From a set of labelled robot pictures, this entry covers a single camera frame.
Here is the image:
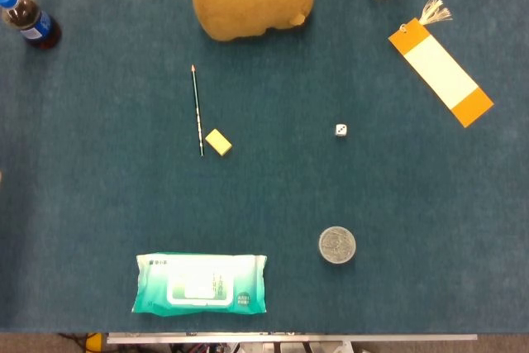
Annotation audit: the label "cola bottle with blue cap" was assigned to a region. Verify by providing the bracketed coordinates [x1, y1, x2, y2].
[0, 0, 62, 50]

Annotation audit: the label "green pencil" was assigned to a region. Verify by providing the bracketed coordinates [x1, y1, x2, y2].
[190, 64, 205, 158]

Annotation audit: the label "orange bookmark with tassel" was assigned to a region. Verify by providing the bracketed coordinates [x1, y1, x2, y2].
[387, 0, 495, 128]

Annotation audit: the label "yellow object under table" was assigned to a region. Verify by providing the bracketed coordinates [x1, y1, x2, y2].
[84, 332, 103, 353]

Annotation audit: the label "green wet wipes pack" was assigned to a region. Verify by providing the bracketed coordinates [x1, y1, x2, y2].
[131, 251, 269, 317]

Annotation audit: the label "round clear paper clip box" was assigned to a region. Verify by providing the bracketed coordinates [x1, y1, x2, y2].
[318, 226, 357, 265]

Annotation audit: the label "yellow eraser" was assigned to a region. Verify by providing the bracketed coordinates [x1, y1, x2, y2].
[204, 128, 233, 157]

